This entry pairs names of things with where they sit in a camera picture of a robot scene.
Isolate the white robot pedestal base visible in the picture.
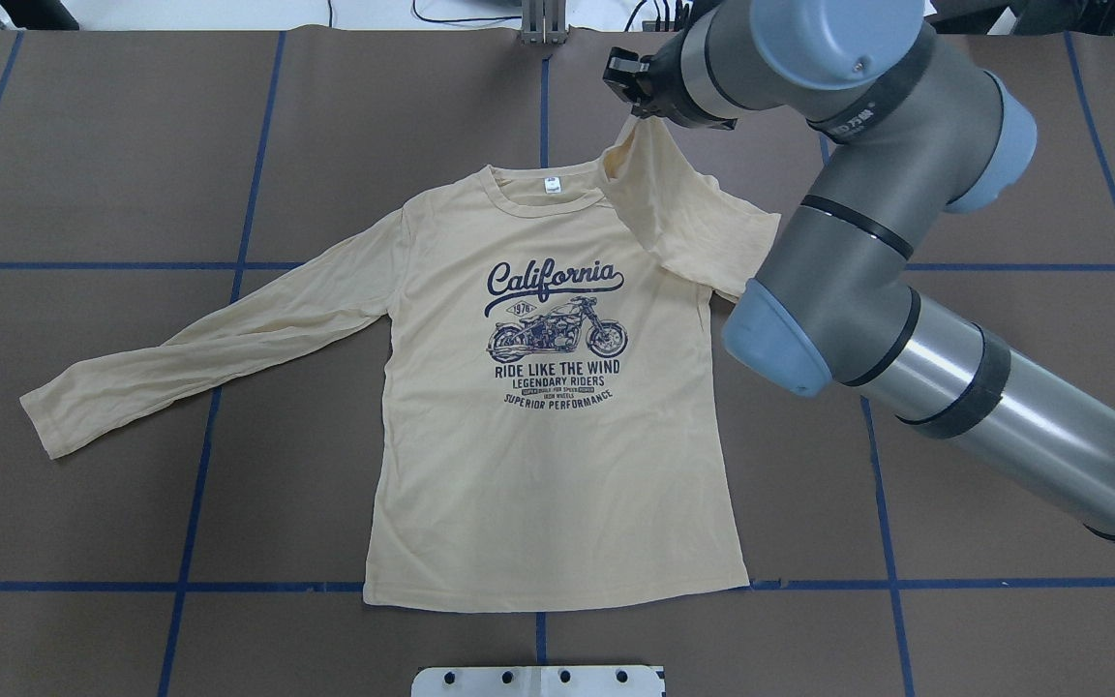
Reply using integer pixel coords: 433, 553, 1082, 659
410, 664, 667, 696

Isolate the grey aluminium frame post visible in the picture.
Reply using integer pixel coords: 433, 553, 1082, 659
518, 0, 569, 45

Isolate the cream long-sleeve printed shirt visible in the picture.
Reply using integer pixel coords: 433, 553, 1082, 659
21, 116, 781, 613

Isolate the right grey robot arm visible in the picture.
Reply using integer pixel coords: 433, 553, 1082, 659
603, 1, 1115, 546

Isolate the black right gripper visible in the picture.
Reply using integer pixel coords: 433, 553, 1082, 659
602, 39, 738, 130

